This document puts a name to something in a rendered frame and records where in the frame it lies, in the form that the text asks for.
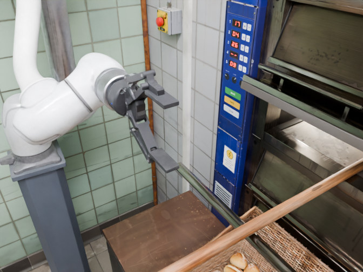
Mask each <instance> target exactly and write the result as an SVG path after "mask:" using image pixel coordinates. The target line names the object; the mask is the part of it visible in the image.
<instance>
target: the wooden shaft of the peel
mask: <svg viewBox="0 0 363 272"><path fill-rule="evenodd" d="M362 170H363V158H362V159H360V160H358V161H357V162H355V163H353V164H351V165H349V166H348V167H346V168H344V169H342V170H340V171H338V172H337V173H335V174H333V175H331V176H329V177H328V178H326V179H324V180H323V181H321V182H319V183H317V184H315V185H313V186H312V187H310V188H308V189H306V190H304V191H303V192H301V193H299V194H297V195H295V196H294V197H292V198H290V199H288V200H286V201H284V202H283V203H281V204H279V205H277V206H275V207H273V208H272V209H270V210H268V211H266V212H264V213H263V214H261V215H259V216H257V217H255V218H254V219H252V220H250V221H249V222H247V223H245V224H243V225H241V226H239V227H238V228H236V229H234V230H232V231H230V232H229V233H227V234H225V235H223V236H221V237H219V238H218V239H216V240H214V241H212V242H210V243H209V244H207V245H205V246H203V247H201V248H199V249H198V250H196V251H194V252H192V253H190V254H189V255H187V256H185V257H183V258H182V259H180V260H178V261H176V262H175V263H173V264H171V265H169V266H167V267H165V268H164V269H162V270H160V271H158V272H188V271H190V270H192V269H193V268H195V267H197V266H199V265H200V264H202V263H204V262H206V261H207V260H209V259H211V258H213V257H214V256H216V255H218V254H219V253H221V252H223V251H225V250H226V249H228V248H229V247H231V246H233V245H235V244H236V243H238V242H240V241H242V240H243V239H245V238H247V237H249V236H250V235H252V234H254V233H255V232H257V231H259V230H261V229H262V228H264V227H266V226H268V225H269V224H271V223H272V222H274V221H276V220H278V219H279V218H281V217H283V216H285V215H286V214H288V213H290V212H291V211H293V210H295V209H297V208H298V207H300V206H302V205H304V204H305V203H307V202H309V201H311V200H312V199H314V198H316V197H317V196H319V195H320V194H322V193H324V192H326V191H327V190H329V189H331V188H333V187H334V186H336V185H338V184H340V183H341V182H343V181H345V180H347V179H348V178H350V177H352V176H353V175H355V174H357V173H359V172H360V171H362Z"/></svg>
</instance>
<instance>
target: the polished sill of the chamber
mask: <svg viewBox="0 0 363 272"><path fill-rule="evenodd" d="M263 141H265V142H267V143H268V144H270V145H271V146H273V147H274V148H276V149H278V150H279V151H281V152H282V153H284V154H286V155H287V156H288V157H290V158H291V159H293V160H295V161H296V162H298V163H299V164H301V165H303V166H304V167H306V168H307V169H309V170H310V171H312V172H313V173H315V174H316V175H318V176H320V177H321V178H323V179H326V178H328V177H329V176H331V175H333V174H335V173H337V172H338V171H340V170H342V169H344V168H345V167H344V166H342V165H340V164H339V163H337V162H335V161H333V160H332V159H330V158H328V157H326V156H325V155H323V154H321V153H319V152H318V151H316V150H314V149H313V148H311V147H309V146H307V145H306V144H304V143H302V142H301V141H299V140H297V139H296V138H294V137H292V136H290V135H289V134H287V133H285V132H283V131H282V130H280V129H278V128H276V127H273V128H270V129H269V130H266V131H264V135H263ZM335 187H336V188H338V189H340V190H341V191H343V192H344V193H346V194H347V195H349V196H351V197H352V198H354V199H355V200H357V201H359V202H360V203H361V204H363V178H362V177H361V176H359V175H357V174H355V175H353V176H352V177H350V178H348V179H347V180H345V181H343V182H341V183H340V184H338V185H336V186H335Z"/></svg>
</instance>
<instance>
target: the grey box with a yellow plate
mask: <svg viewBox="0 0 363 272"><path fill-rule="evenodd" d="M163 15H166V19H165V18H164V17H163ZM158 17H161V18H162V19H163V21H164V24H163V26H161V27H158V30H159V31H161V32H163V33H165V34H167V35H174V34H177V33H181V32H182V10H180V9H177V8H174V7H171V9H167V7H166V6H165V7H161V8H160V7H159V8H157V18H158Z"/></svg>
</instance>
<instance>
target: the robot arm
mask: <svg viewBox="0 0 363 272"><path fill-rule="evenodd" d="M40 25H41V29H42V35H43V40H44V45H45V50H46V55H47V59H48V64H49V69H50V74H51V78H44V77H42V76H41V75H40V73H39V72H38V69H37V49H38V38H39V28H40ZM13 67H14V74H15V77H16V80H17V83H18V85H19V88H20V89H21V92H22V93H18V94H14V95H12V96H10V97H9V98H7V99H6V101H5V102H4V104H3V106H2V115H1V116H2V126H3V130H4V134H5V137H6V139H7V141H8V144H9V146H10V148H11V150H10V154H9V155H6V156H4V157H2V158H0V164H1V165H10V164H14V169H13V172H14V174H15V175H19V174H21V173H23V172H26V171H29V170H32V169H36V168H40V167H43V166H46V165H50V164H57V163H60V162H61V161H62V158H61V157H60V156H59V155H58V153H57V150H56V148H55V140H56V139H58V138H59V137H61V136H63V135H64V134H65V133H68V132H69V131H70V130H72V129H73V128H74V127H76V126H77V125H79V124H81V123H83V122H84V121H86V120H88V119H89V118H90V117H91V116H92V115H93V114H94V113H95V112H96V111H97V109H98V108H99V107H101V106H104V105H105V106H106V107H107V108H109V109H110V110H113V111H116V112H117V113H118V114H119V115H122V116H125V117H128V118H129V119H130V121H131V123H132V125H133V127H132V128H130V132H131V134H132V135H133V136H134V138H135V140H136V142H137V143H138V145H139V147H140V149H141V150H142V152H143V154H144V156H145V158H146V160H147V162H148V163H149V164H150V163H152V162H156V163H157V164H158V165H159V166H160V168H161V169H162V170H163V171H164V172H165V173H169V172H172V171H175V170H177V169H179V164H178V163H177V162H176V161H175V160H174V159H173V158H172V157H170V156H169V155H168V154H167V153H166V152H165V151H164V150H163V149H162V148H159V147H158V145H157V143H156V140H155V138H154V136H153V134H152V131H151V129H150V127H149V124H150V122H149V119H148V117H147V115H146V110H145V102H144V101H145V99H146V98H147V97H149V98H150V99H152V100H153V101H154V102H155V103H156V104H158V105H159V106H160V107H161V108H163V109H164V110H165V109H167V108H171V107H175V106H178V105H179V100H177V99H176V98H174V97H173V96H171V95H170V94H168V93H167V92H166V91H164V88H163V87H162V86H160V85H159V84H158V82H157V81H156V80H155V79H154V76H155V75H156V72H155V70H149V71H144V72H141V73H131V74H128V73H127V72H126V71H125V70H124V68H123V67H122V66H121V65H120V64H119V63H118V62H117V61H116V60H114V59H113V58H111V57H109V56H107V55H104V54H102V53H96V52H93V53H88V54H86V55H85V56H83V57H82V58H81V59H80V61H79V62H78V64H77V67H76V63H75V57H74V52H73V46H72V38H71V31H70V24H69V17H68V9H67V5H66V0H16V21H15V36H14V51H13ZM144 79H145V83H141V84H140V87H139V86H138V82H139V81H140V80H144ZM142 120H145V122H144V123H140V124H138V122H140V121H142Z"/></svg>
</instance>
